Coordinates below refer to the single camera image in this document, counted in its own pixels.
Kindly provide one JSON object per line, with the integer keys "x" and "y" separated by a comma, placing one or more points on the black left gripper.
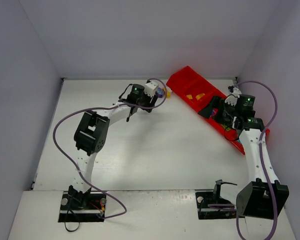
{"x": 145, "y": 100}

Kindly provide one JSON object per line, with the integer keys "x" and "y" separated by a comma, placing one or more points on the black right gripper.
{"x": 220, "y": 110}

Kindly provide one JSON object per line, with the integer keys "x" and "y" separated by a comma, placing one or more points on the orange curved lego brick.
{"x": 199, "y": 96}

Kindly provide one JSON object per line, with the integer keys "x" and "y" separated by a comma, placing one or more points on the purple yellow white lego stack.
{"x": 164, "y": 92}

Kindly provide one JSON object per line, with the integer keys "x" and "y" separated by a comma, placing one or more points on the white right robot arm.
{"x": 264, "y": 196}

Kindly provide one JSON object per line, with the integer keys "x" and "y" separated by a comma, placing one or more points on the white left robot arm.
{"x": 91, "y": 133}

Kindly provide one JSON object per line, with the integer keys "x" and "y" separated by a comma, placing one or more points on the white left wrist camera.
{"x": 150, "y": 88}

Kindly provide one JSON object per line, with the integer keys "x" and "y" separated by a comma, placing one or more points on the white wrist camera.
{"x": 234, "y": 94}
{"x": 150, "y": 88}

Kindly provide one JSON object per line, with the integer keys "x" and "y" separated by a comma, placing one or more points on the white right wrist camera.
{"x": 234, "y": 94}

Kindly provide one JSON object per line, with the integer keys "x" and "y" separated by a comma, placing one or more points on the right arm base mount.
{"x": 218, "y": 203}

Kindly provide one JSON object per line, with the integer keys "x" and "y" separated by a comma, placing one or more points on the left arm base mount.
{"x": 78, "y": 207}

